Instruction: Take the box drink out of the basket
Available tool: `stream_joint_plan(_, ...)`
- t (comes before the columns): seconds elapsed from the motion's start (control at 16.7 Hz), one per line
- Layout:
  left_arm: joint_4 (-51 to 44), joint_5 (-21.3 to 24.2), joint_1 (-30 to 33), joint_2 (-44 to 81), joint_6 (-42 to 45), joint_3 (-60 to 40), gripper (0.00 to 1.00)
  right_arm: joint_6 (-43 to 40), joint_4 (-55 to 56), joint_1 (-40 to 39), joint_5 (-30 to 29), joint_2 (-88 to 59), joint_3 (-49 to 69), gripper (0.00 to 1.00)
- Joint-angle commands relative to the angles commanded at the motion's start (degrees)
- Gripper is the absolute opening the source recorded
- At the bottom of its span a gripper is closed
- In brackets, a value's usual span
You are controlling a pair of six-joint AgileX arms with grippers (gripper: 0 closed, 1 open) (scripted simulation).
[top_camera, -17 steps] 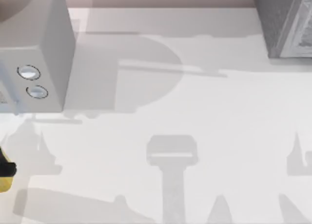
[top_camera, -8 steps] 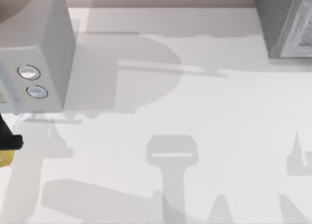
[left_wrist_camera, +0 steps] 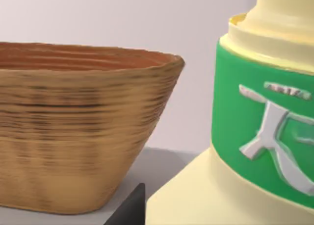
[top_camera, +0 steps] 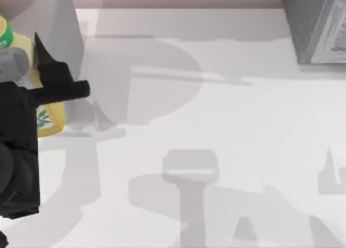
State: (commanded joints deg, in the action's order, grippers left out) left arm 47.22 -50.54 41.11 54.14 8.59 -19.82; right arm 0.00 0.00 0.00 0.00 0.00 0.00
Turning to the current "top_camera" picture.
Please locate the yellow bottle with green cap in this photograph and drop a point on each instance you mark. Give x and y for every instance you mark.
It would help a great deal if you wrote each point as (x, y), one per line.
(25, 46)

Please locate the grey box with printed face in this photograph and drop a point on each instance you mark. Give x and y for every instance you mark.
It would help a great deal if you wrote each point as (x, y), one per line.
(302, 23)

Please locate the pale grey rounded box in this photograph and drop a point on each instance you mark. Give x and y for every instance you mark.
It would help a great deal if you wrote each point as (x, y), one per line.
(13, 63)

